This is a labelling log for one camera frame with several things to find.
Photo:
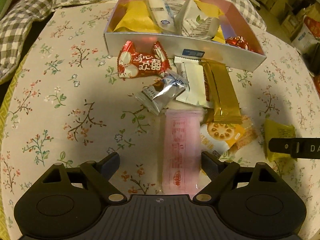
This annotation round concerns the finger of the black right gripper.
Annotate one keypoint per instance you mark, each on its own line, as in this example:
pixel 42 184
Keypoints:
pixel 301 148

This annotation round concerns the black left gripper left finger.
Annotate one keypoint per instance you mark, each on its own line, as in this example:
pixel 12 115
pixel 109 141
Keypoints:
pixel 95 176

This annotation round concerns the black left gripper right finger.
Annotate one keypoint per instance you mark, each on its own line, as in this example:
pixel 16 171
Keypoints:
pixel 224 177

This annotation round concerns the square yellow snack pack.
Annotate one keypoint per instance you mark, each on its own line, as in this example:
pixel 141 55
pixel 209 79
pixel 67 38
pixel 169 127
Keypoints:
pixel 276 136

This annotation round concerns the orange cracker pack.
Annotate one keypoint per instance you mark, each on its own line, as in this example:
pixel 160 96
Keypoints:
pixel 222 138

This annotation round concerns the pink snack bar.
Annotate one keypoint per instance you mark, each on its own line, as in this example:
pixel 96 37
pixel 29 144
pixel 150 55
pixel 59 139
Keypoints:
pixel 182 152

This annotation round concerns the gold snack bar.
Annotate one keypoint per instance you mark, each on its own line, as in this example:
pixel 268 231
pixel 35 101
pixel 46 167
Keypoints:
pixel 226 108

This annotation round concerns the silver truffle candy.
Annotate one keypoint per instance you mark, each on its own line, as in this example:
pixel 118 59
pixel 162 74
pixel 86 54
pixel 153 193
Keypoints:
pixel 156 96

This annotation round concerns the white bar snack pack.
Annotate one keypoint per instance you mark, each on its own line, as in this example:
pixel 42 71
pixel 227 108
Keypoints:
pixel 195 94

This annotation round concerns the red candy pack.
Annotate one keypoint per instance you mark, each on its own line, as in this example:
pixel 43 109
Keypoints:
pixel 133 64

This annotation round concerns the small red candy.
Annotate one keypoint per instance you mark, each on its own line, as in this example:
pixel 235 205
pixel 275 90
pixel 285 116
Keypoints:
pixel 239 42

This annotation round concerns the white triangular snack pack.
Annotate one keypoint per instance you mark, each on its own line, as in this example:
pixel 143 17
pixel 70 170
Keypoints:
pixel 192 22

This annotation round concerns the long yellow snack pack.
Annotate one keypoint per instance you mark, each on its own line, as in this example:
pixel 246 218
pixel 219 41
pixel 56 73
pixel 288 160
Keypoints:
pixel 212 11

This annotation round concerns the white clear snack pack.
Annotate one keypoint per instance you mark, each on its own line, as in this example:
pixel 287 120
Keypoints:
pixel 162 14

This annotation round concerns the floral tablecloth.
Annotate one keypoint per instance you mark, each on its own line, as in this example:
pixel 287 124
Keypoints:
pixel 67 104

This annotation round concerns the white bag on floor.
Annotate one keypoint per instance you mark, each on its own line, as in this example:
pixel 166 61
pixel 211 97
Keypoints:
pixel 308 36

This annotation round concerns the pink silver shallow box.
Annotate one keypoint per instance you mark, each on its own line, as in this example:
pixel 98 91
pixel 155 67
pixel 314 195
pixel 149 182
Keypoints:
pixel 232 24

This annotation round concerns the grey checkered sofa cover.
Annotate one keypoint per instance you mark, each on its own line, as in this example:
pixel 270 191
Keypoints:
pixel 15 27

